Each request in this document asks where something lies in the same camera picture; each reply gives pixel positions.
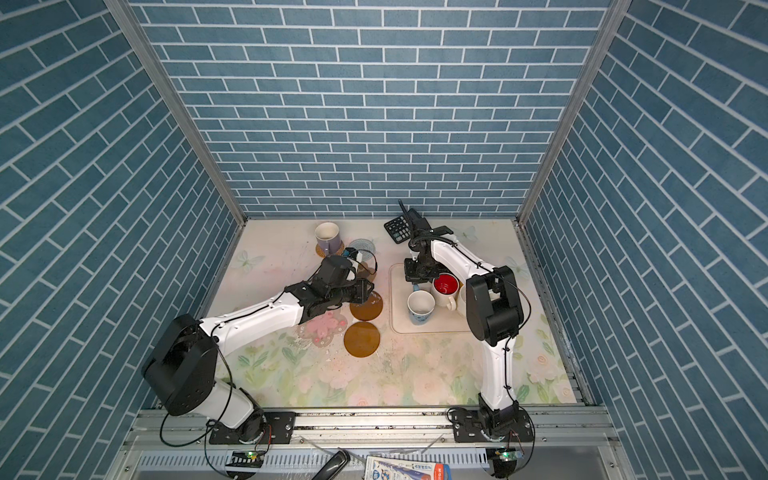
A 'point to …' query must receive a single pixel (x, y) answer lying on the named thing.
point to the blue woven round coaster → (365, 246)
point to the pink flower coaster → (322, 329)
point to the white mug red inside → (444, 289)
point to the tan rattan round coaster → (320, 252)
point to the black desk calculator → (399, 229)
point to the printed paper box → (377, 468)
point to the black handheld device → (333, 465)
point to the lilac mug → (328, 238)
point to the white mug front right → (461, 301)
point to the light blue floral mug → (420, 305)
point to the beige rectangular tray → (442, 319)
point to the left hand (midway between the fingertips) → (372, 285)
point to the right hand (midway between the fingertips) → (410, 277)
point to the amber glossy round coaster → (370, 309)
